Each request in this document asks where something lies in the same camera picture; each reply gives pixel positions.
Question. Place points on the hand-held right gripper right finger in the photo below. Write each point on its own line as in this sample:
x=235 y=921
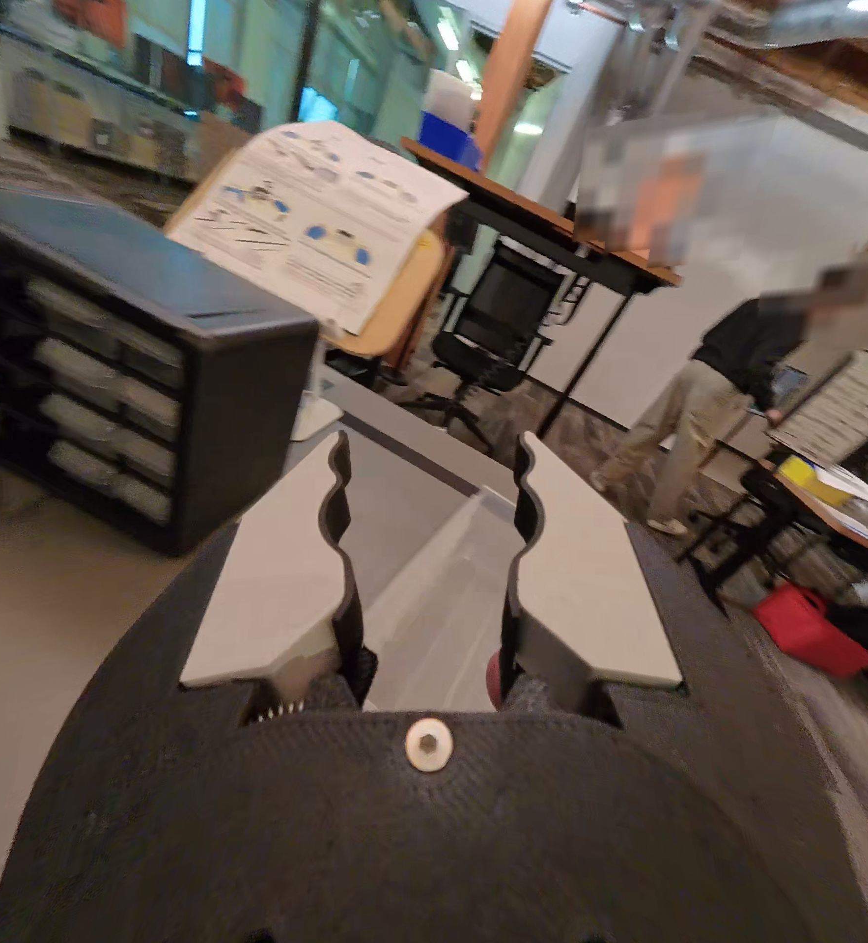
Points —
x=588 y=589

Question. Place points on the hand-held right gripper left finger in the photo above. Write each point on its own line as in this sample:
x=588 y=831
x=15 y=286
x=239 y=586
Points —
x=279 y=582

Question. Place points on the translucent plastic bin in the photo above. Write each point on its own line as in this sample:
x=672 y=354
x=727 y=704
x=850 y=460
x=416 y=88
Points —
x=434 y=589

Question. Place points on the black drawer cabinet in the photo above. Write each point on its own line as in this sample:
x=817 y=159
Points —
x=242 y=412

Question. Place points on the red bag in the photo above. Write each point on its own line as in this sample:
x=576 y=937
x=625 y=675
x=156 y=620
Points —
x=809 y=626

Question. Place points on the yellow box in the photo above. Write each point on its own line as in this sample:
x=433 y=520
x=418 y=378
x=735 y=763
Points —
x=809 y=479

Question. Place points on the black office chair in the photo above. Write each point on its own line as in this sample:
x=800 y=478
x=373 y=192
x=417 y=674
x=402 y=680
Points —
x=507 y=309

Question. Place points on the white printed display board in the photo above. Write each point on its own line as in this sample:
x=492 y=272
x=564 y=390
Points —
x=846 y=412

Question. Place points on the instruction sheet on wooden stand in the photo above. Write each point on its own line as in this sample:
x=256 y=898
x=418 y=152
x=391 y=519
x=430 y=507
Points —
x=404 y=295

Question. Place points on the instruction sheet with blue pictures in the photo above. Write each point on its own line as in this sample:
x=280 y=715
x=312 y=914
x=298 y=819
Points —
x=316 y=213

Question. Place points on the wooden desk with black legs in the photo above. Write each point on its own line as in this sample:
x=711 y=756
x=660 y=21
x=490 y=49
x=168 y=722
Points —
x=537 y=210

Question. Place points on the blue storage bins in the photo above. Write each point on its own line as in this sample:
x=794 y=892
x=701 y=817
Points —
x=445 y=136

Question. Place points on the background storage shelving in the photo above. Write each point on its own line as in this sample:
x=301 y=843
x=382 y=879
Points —
x=109 y=125

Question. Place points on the silver ceiling duct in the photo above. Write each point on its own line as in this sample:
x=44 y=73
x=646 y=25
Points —
x=831 y=22

